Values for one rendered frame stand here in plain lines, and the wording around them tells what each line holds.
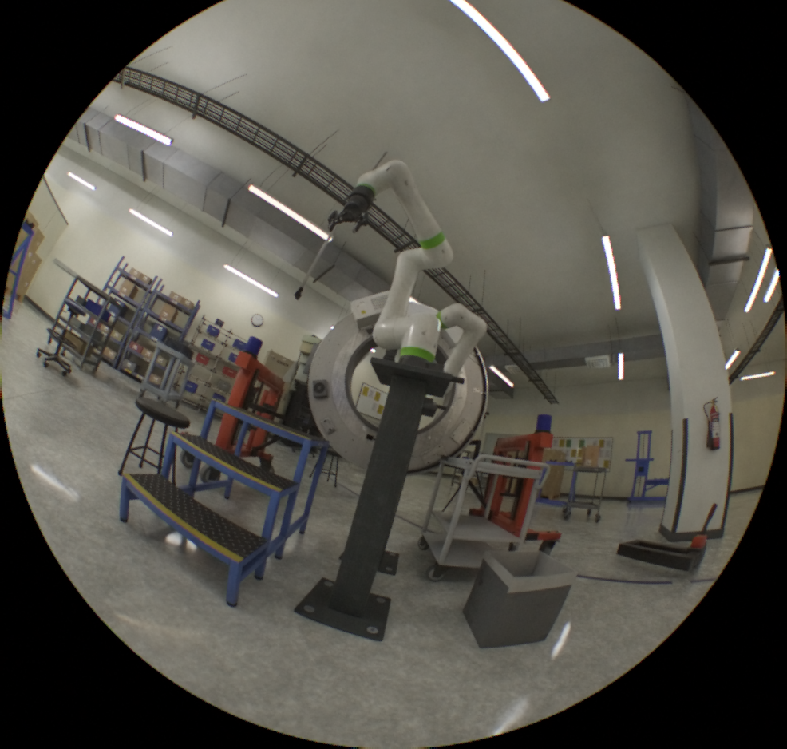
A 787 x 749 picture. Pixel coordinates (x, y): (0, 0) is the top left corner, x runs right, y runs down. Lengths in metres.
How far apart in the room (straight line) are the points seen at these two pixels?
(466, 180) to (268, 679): 4.45
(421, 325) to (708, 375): 3.36
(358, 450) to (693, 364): 3.64
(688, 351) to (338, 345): 3.82
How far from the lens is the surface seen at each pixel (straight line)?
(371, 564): 0.91
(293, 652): 0.87
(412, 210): 1.08
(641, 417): 10.39
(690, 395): 3.49
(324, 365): 1.99
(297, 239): 5.01
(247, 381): 1.96
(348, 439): 1.87
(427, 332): 0.91
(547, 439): 1.97
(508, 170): 3.91
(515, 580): 0.92
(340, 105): 4.00
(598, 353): 6.61
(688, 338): 3.75
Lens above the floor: 0.66
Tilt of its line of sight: 20 degrees up
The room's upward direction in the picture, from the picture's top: 16 degrees clockwise
